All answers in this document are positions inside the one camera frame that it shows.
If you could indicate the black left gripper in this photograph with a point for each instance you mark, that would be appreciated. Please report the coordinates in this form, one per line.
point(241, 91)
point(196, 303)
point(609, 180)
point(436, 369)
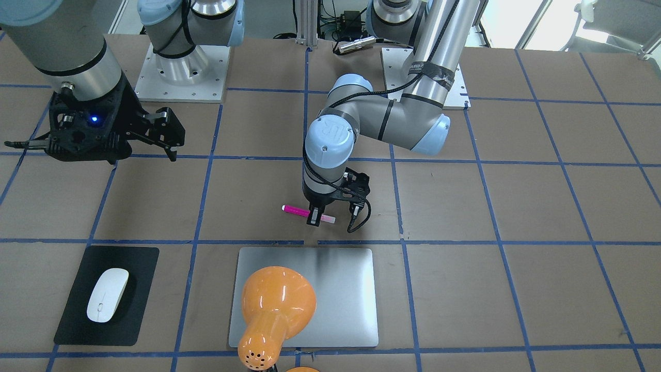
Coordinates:
point(316, 201)

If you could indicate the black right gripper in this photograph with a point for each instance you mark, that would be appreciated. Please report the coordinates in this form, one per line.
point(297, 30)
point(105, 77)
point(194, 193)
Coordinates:
point(130, 110)

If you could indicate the pink pen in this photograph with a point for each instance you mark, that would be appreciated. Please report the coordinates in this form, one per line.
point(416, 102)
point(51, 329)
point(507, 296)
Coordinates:
point(305, 213)

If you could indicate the white computer mouse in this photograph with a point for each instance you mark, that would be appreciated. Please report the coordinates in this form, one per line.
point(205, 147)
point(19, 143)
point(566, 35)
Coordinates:
point(106, 295)

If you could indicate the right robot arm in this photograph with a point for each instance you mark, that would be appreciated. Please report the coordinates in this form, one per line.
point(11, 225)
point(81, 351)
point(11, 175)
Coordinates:
point(63, 42)

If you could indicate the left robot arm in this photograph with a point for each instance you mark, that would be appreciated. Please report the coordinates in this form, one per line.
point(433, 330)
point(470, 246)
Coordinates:
point(437, 32)

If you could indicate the silver closed notebook laptop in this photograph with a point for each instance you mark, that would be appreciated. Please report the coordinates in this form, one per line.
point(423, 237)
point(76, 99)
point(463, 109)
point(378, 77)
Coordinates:
point(343, 279)

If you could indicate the black mousepad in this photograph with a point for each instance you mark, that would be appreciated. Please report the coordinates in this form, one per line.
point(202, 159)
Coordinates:
point(123, 329)

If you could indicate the silver metal cylinder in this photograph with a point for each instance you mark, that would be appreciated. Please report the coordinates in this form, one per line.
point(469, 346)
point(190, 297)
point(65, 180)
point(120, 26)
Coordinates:
point(354, 46)

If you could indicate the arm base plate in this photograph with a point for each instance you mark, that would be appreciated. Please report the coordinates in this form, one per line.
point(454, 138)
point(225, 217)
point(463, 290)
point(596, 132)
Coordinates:
point(394, 60)
point(196, 78)

